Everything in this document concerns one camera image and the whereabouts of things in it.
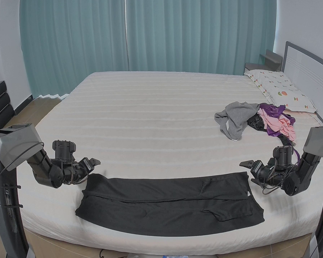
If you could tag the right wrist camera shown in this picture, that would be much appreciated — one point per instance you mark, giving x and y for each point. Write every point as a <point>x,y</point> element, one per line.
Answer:
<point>271,163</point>

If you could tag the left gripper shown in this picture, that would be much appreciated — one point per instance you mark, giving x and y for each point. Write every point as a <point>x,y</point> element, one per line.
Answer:
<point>84,169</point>

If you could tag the white printed pillow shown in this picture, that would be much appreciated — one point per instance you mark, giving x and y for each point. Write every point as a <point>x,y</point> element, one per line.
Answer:
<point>284,90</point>

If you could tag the bed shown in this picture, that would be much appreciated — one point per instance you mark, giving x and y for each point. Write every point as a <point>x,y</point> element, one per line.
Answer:
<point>137,122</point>

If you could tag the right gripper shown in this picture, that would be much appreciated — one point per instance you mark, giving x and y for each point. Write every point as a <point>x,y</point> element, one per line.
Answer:
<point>263,175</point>

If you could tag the black long-sleeved top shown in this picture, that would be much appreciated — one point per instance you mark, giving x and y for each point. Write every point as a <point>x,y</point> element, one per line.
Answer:
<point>164,211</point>

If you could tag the grey bedside table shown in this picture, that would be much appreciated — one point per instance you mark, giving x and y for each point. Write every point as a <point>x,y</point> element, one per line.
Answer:
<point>269,60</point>

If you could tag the grey knitted garment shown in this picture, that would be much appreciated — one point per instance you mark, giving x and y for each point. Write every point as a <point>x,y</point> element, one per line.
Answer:
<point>238,117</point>

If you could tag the blue-green curtain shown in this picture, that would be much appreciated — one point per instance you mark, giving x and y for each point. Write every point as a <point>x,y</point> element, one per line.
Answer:
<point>199,25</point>
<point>75,31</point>

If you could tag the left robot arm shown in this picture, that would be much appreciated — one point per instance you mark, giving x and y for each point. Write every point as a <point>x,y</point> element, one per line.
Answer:
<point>43,171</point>

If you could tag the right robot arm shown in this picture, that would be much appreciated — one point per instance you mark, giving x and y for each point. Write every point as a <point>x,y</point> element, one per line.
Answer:
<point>301,176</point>

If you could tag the pile of clothes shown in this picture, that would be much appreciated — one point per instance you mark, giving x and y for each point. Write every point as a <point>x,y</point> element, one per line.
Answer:
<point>278,124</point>

